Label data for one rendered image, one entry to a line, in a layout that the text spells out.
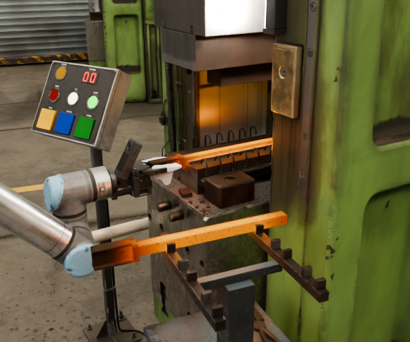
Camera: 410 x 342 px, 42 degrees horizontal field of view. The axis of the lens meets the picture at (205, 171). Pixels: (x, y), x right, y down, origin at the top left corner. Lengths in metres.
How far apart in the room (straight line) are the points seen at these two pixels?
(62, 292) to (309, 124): 1.85
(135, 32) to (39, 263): 3.76
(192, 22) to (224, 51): 0.12
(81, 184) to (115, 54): 4.90
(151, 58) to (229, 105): 4.47
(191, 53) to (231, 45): 0.11
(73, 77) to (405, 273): 1.30
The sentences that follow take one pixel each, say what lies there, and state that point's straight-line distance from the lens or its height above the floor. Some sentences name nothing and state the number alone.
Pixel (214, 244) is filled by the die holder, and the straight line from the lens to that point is 1.46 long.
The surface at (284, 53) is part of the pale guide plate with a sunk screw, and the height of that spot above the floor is 1.33.
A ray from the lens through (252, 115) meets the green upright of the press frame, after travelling 1.90.
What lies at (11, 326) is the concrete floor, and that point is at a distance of 2.68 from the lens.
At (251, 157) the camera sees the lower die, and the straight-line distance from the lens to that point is 1.61.
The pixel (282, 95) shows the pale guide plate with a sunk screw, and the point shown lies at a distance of 1.33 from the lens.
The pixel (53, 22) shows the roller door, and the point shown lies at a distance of 9.30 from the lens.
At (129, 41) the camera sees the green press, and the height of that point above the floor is 0.71.
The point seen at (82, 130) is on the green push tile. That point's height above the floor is 1.00.
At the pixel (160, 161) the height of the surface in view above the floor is 1.01.
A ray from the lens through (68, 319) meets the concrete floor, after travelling 2.65.
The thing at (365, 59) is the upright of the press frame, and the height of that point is 1.34.
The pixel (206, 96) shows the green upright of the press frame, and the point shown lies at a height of 1.13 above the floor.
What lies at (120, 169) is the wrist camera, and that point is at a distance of 1.48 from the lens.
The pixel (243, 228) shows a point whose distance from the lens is 1.20.
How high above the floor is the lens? 1.54
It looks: 21 degrees down
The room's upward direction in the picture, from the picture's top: 1 degrees counter-clockwise
